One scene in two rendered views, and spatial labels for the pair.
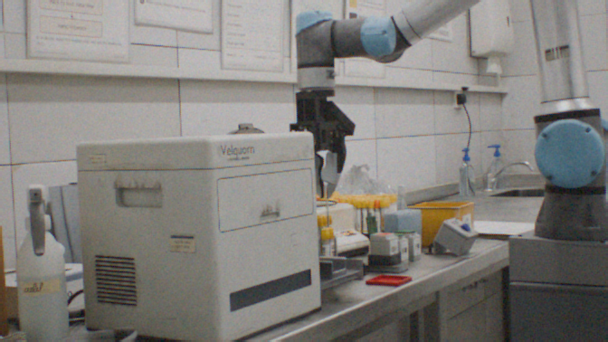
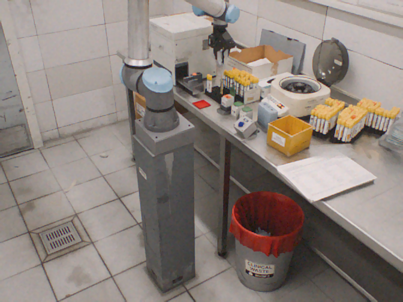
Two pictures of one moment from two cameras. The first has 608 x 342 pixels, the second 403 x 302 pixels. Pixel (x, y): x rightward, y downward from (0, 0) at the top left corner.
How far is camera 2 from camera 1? 3.09 m
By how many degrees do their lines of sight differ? 109
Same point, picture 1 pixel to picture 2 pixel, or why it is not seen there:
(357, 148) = not seen: outside the picture
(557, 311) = not seen: hidden behind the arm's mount
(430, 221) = (279, 125)
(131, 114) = (300, 13)
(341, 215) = (283, 96)
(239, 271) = (155, 56)
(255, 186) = (158, 38)
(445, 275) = (213, 124)
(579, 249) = not seen: hidden behind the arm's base
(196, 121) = (333, 28)
